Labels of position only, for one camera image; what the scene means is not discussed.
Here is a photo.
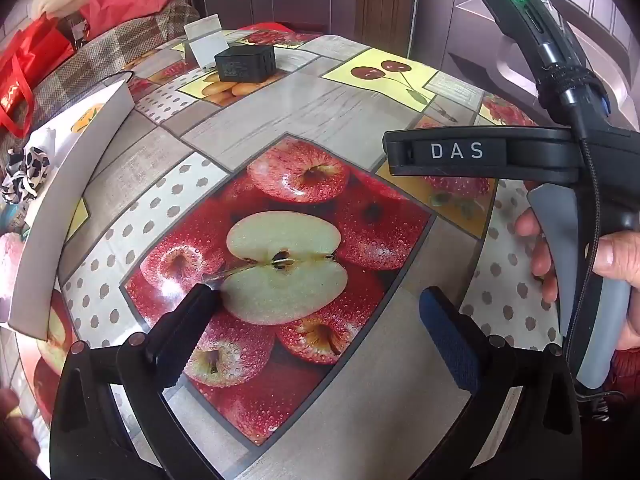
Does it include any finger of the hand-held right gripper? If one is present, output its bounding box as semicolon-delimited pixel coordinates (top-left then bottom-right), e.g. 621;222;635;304
382;129;416;178

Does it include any pink plush pig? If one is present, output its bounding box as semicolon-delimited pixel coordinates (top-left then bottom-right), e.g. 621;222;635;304
0;232;27;302

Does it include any purple-brown panelled door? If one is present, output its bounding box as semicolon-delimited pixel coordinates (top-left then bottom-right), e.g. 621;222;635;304
410;0;640;133

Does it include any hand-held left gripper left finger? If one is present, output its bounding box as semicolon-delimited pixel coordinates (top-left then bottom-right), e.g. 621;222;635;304
50;282;223;480

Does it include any person's right hand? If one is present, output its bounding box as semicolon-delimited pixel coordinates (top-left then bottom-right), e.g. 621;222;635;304
515;207;640;351

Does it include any red tote bag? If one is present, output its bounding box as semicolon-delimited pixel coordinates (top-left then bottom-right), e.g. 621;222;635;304
0;12;77;137

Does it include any person's red clothing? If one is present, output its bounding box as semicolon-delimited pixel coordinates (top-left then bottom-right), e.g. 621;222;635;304
602;347;640;413

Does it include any black power adapter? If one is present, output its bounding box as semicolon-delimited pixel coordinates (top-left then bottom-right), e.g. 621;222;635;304
214;43;277;83

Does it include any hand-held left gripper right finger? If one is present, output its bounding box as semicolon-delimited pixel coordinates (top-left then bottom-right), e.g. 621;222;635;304
415;286;583;480

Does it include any white cardboard box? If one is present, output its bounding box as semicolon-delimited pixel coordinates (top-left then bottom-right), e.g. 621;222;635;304
7;80;134;339

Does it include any plaid sofa cover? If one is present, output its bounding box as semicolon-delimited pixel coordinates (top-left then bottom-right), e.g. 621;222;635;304
27;0;202;126

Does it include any black and white patterned cloth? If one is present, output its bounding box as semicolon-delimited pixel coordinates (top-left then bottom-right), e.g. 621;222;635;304
0;141;52;207

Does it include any fruit print tablecloth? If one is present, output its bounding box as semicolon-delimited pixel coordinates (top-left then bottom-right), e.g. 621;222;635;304
10;22;601;480

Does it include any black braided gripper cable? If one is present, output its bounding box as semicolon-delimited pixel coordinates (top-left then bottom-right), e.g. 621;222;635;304
562;130;628;407

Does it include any grey phone stand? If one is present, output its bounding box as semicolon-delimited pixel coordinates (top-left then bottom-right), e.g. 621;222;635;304
183;13;227;70

